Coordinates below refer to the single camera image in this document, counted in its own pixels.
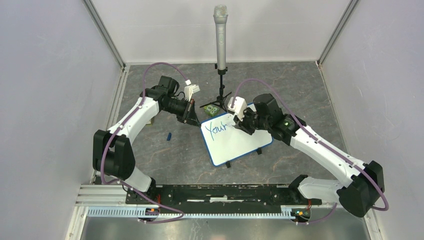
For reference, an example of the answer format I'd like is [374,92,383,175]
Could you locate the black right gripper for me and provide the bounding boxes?
[233,105,271,135]

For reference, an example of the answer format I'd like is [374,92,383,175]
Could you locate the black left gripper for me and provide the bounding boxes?
[162,97,202,128]

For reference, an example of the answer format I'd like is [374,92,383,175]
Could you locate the blue framed whiteboard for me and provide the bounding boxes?
[200,113,274,167]

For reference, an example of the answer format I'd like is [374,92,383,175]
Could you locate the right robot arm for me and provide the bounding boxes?
[227,93,387,218]

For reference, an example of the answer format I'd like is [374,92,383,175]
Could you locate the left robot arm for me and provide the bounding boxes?
[92,76,200,204]

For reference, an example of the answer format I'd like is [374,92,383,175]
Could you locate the green toy block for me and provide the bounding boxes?
[203,104,220,117]

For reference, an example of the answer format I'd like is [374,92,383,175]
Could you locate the black microphone tripod stand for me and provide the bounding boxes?
[199,66,233,110]

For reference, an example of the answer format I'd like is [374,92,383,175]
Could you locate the silver microphone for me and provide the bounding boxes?
[213,4,228,75]

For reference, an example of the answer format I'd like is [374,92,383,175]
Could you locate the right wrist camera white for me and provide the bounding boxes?
[227,96,248,122]

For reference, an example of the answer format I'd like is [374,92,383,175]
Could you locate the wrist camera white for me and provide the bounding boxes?
[227,96,248,122]
[183,79,200,101]

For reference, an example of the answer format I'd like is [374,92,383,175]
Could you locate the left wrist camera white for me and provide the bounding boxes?
[183,79,200,101]

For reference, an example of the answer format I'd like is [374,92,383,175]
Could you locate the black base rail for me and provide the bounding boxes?
[125,184,323,215]

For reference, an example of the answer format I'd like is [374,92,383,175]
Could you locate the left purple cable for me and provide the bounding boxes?
[99,62,193,225]

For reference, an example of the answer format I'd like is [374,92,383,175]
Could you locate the purple cable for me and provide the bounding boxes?
[231,78,390,226]
[99,62,193,225]

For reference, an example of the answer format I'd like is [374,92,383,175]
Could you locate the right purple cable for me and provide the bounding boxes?
[231,78,390,226]

